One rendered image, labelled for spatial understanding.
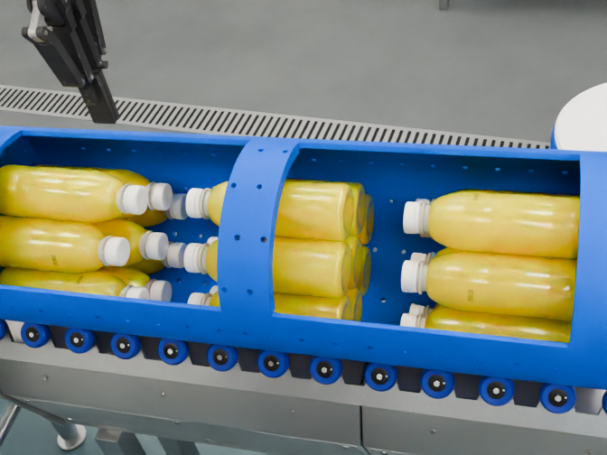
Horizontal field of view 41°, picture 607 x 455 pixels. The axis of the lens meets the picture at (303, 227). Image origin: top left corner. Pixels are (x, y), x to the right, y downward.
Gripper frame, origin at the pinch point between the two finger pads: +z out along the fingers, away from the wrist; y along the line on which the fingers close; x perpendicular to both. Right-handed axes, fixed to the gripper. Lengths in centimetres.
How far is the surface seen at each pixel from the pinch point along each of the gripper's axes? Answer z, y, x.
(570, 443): 44, -12, -58
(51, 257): 20.4, -9.0, 10.5
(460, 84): 135, 184, -22
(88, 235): 19.0, -5.6, 5.8
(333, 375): 36.7, -11.4, -27.1
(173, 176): 25.5, 13.1, 2.2
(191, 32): 136, 216, 101
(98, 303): 22.1, -14.4, 1.6
